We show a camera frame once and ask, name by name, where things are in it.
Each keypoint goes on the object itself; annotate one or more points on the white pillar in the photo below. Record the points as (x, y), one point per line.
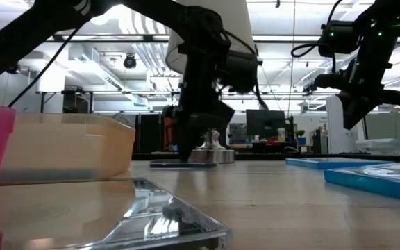
(333, 139)

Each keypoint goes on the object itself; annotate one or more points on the white shade silver table lamp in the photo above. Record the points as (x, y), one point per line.
(241, 21)

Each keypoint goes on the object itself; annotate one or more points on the clear jewel case black tray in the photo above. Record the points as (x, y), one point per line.
(151, 222)
(165, 164)

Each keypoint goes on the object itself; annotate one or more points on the black computer monitor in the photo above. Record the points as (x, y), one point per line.
(265, 123)

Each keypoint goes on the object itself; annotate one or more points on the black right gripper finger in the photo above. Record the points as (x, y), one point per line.
(352, 111)
(368, 108)

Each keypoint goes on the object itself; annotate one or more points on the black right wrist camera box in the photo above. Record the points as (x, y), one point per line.
(339, 38)

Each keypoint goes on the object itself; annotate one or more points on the green partition panel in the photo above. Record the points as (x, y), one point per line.
(394, 126)

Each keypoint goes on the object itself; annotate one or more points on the wipes canister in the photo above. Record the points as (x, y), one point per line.
(281, 135)

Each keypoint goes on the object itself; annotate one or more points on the clear plastic container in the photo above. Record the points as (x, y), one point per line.
(380, 146)

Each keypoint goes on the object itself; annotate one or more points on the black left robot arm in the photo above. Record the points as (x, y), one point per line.
(19, 38)

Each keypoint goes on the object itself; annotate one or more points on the small blue box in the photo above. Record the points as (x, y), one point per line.
(301, 141)

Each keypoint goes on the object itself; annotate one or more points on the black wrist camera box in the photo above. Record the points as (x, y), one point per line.
(241, 73)
(339, 38)

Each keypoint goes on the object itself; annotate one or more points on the black ceiling spotlight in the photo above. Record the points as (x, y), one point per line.
(130, 62)
(309, 88)

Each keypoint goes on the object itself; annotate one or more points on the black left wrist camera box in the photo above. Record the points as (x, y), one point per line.
(241, 73)

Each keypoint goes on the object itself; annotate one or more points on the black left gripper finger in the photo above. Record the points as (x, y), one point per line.
(207, 128)
(185, 139)

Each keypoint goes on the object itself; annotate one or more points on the translucent orange plastic bin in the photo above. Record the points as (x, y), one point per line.
(64, 146)

